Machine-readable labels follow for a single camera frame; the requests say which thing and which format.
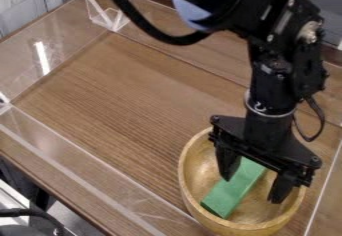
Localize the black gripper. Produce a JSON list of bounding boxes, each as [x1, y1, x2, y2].
[[209, 112, 322, 204]]

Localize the green rectangular block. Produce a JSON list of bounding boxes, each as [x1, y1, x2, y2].
[[201, 158, 266, 219]]

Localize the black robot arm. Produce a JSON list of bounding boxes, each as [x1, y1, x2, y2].
[[173, 0, 329, 204]]

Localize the brown wooden bowl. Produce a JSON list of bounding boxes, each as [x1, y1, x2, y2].
[[178, 127, 306, 236]]

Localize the clear acrylic corner bracket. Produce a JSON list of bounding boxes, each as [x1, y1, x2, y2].
[[86, 0, 130, 32]]

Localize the black cable bottom left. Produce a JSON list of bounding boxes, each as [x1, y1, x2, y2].
[[0, 207, 66, 236]]

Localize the clear acrylic tray wall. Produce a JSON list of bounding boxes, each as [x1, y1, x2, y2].
[[0, 0, 342, 236]]

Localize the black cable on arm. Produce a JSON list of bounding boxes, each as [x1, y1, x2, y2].
[[98, 0, 328, 144]]

